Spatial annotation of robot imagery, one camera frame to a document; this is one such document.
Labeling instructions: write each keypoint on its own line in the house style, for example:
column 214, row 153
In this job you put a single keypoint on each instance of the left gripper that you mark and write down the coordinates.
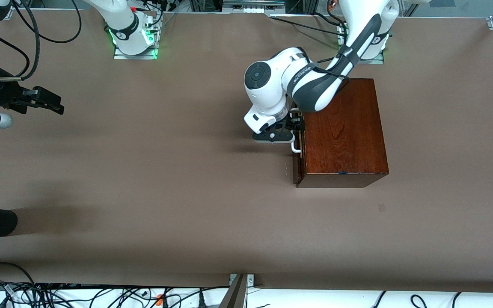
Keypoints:
column 294, row 122

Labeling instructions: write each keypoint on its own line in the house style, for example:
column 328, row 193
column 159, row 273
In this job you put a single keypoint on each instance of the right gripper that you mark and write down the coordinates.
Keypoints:
column 3, row 93

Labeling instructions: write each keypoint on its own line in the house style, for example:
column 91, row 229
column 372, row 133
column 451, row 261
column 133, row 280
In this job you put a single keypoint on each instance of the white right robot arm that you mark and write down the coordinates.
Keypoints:
column 122, row 25

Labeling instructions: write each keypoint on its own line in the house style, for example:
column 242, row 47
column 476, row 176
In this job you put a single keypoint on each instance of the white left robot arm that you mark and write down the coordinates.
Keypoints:
column 315, row 85

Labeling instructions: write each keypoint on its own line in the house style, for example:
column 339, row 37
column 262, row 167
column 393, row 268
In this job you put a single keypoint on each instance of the dark wooden drawer cabinet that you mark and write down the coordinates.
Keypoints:
column 345, row 137

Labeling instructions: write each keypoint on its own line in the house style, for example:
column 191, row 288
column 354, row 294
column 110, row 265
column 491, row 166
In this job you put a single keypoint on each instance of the white power strip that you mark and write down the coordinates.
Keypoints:
column 253, row 8

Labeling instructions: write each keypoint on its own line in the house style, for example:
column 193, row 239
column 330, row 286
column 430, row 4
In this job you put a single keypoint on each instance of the aluminium profile bar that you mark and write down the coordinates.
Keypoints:
column 234, row 295

